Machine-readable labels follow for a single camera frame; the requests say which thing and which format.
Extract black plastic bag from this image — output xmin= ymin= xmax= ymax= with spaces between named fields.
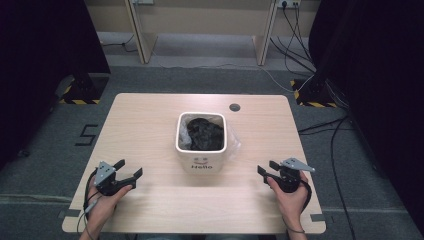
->
xmin=185 ymin=117 xmax=225 ymax=151

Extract thin black floor cable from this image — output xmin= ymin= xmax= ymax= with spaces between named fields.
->
xmin=99 ymin=34 xmax=138 ymax=54

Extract black floor cables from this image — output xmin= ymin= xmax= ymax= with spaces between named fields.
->
xmin=297 ymin=115 xmax=357 ymax=240

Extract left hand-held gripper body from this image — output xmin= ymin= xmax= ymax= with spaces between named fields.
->
xmin=94 ymin=161 xmax=121 ymax=197

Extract person's left hand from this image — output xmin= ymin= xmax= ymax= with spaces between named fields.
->
xmin=87 ymin=184 xmax=134 ymax=231

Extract black cables from wall socket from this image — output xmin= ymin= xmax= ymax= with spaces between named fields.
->
xmin=269 ymin=2 xmax=317 ymax=75

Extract person's right hand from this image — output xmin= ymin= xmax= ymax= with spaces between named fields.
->
xmin=266 ymin=171 xmax=309 ymax=231

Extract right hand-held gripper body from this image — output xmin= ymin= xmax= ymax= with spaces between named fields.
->
xmin=278 ymin=157 xmax=316 ymax=194

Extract white bin with smiley face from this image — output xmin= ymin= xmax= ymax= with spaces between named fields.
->
xmin=175 ymin=111 xmax=228 ymax=174

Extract thin wrist cord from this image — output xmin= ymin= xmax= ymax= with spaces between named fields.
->
xmin=282 ymin=216 xmax=306 ymax=234

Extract beige wooden desk leg panel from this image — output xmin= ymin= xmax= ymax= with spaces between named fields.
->
xmin=124 ymin=0 xmax=158 ymax=65
xmin=252 ymin=0 xmax=279 ymax=67

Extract black stand base hazard tape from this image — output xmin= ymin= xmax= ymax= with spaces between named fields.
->
xmin=289 ymin=78 xmax=339 ymax=109
xmin=58 ymin=73 xmax=110 ymax=106

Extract white floor cable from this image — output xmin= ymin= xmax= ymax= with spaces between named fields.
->
xmin=151 ymin=49 xmax=315 ymax=94

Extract clear plastic bag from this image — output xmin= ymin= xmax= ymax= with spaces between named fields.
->
xmin=178 ymin=113 xmax=242 ymax=160

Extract black curtain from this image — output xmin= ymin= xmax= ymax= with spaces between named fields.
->
xmin=0 ymin=0 xmax=111 ymax=172
xmin=308 ymin=0 xmax=424 ymax=236

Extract right hand-held gripper black strap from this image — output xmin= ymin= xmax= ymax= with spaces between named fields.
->
xmin=300 ymin=180 xmax=313 ymax=215

